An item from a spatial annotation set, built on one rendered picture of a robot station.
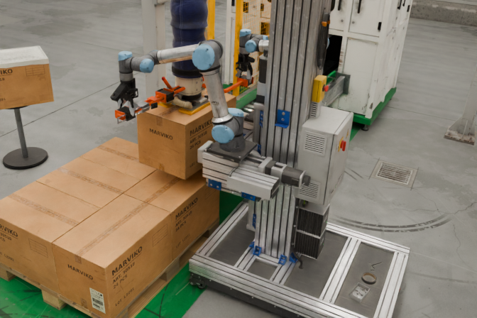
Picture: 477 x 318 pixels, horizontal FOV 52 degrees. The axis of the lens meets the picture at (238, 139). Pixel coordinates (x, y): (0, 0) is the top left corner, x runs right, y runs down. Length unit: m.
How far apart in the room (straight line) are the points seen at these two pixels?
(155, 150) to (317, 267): 1.31
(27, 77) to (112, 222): 1.88
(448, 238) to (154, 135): 2.43
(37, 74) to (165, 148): 1.72
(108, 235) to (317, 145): 1.31
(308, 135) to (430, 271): 1.60
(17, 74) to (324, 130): 2.78
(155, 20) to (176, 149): 1.63
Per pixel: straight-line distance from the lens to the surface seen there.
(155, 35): 4.47
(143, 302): 3.30
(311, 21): 2.55
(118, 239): 2.94
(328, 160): 2.72
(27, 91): 4.57
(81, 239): 2.99
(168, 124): 3.09
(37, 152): 5.07
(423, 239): 4.13
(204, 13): 3.07
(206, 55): 2.45
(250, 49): 3.07
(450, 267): 3.94
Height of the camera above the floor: 2.37
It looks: 27 degrees down
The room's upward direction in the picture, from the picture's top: 3 degrees clockwise
